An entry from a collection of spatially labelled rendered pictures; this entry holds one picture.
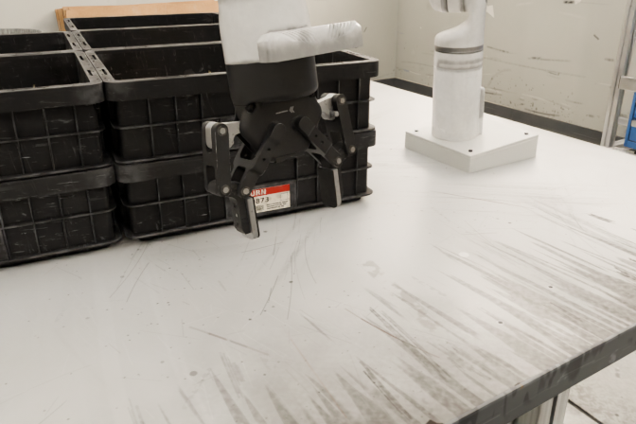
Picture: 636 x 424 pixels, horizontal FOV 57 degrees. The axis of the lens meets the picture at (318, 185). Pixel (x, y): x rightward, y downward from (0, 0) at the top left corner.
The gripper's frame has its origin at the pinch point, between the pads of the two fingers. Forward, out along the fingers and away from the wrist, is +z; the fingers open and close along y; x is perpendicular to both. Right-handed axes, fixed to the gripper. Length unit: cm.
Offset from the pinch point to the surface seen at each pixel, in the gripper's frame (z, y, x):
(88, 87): -11.8, 5.8, -32.0
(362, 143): 3.3, -31.1, -25.0
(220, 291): 13.4, 0.4, -17.6
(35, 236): 5.8, 15.2, -37.1
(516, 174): 16, -63, -19
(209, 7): -27, -166, -317
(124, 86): -11.2, 1.7, -31.1
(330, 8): -16, -271, -320
